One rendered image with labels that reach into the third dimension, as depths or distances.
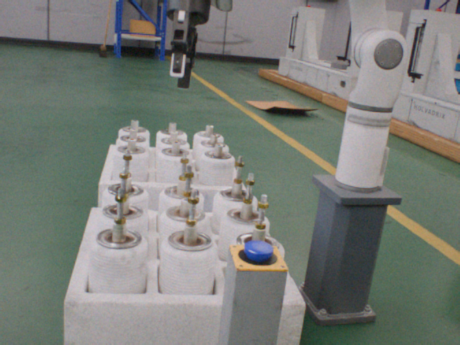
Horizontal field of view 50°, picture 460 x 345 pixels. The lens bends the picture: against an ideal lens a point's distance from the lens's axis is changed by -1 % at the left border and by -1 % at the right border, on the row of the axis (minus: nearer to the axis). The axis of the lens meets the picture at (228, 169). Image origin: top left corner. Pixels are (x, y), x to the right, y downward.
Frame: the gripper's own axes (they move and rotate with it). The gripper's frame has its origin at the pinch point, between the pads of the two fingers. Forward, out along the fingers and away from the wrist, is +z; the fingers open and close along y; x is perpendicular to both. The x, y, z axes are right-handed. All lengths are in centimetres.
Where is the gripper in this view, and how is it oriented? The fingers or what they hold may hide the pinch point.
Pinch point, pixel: (180, 80)
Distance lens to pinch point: 88.3
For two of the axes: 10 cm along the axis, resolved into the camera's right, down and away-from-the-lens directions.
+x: 9.9, 1.0, -0.3
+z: -1.0, 9.9, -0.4
